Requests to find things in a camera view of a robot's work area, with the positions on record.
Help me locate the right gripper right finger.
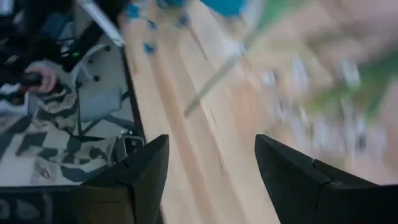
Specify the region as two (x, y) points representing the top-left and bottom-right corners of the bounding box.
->
(254, 134), (398, 224)

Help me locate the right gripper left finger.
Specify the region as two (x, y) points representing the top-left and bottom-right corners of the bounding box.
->
(0, 134), (170, 224)

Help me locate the white veined artificial flower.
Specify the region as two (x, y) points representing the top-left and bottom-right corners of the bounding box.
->
(261, 30), (398, 162)

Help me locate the dark red artificial tulip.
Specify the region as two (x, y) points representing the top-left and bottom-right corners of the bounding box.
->
(183, 0), (280, 118)

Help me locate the person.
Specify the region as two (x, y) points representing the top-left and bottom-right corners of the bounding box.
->
(0, 30), (141, 187)

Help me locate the person's hand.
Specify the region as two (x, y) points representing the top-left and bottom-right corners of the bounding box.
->
(26, 63), (59, 94)

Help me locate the blue glass vase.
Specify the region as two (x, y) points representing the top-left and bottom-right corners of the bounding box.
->
(200, 0), (248, 17)

